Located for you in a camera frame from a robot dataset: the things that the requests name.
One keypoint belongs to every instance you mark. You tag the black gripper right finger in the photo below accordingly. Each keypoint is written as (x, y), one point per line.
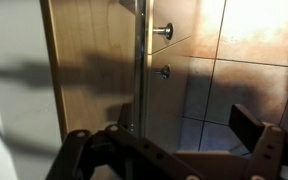
(245, 128)

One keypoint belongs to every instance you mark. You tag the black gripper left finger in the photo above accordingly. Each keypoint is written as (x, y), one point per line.
(125, 116)

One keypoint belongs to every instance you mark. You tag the wooden drawer front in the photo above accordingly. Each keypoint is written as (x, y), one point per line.
(94, 63)

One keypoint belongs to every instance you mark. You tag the white oven front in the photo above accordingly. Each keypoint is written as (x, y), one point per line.
(17, 100)

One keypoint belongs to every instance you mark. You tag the silver round door knob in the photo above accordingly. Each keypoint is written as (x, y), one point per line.
(165, 31)
(165, 71)

